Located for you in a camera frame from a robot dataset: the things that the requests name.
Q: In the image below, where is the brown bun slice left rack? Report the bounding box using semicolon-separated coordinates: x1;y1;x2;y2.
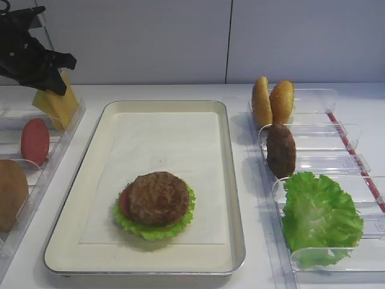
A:
1;160;29;232

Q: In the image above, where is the brown meat patty in rack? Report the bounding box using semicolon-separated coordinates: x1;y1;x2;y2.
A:
266;124;297;179

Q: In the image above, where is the green lettuce leaf on tray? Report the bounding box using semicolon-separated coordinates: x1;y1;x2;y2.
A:
112;181;196;241

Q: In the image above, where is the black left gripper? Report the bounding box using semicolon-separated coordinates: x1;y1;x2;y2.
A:
1;6;76;96

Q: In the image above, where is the white paper tray liner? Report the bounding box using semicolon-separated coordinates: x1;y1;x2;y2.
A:
81;112;227;244

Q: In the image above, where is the red tomato slice in rack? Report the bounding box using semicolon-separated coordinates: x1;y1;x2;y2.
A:
21;118;49;166

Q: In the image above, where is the green lettuce leaf in rack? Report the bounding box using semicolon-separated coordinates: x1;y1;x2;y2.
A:
282;172;364;269

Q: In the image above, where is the cream white tray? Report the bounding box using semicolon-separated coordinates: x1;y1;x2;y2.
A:
44;101;245;275

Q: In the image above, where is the golden bun slice left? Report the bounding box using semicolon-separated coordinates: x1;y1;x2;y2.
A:
251;76;273;127

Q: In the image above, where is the brown meat patty on tray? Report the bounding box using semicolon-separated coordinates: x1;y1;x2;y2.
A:
129;172;189;226

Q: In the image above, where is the yellow cheese slice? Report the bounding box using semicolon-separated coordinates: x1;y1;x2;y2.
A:
32;72;79;131

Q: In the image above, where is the clear acrylic right rack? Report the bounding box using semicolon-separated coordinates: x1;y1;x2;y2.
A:
248;89;384;288

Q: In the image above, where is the golden bun slice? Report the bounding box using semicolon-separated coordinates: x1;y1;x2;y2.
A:
269;80;294;124
251;76;273;127

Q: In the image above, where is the red tomato slice on tray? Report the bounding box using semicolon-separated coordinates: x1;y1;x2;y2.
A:
119;184;132;220

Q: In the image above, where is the clear acrylic rack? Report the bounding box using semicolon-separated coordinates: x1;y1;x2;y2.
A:
1;99;85;262
248;89;384;288

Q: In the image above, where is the golden bun slice right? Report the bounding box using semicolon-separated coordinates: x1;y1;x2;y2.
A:
269;80;294;124

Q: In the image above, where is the clear acrylic left rack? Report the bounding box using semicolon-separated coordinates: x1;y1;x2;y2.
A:
1;99;85;262

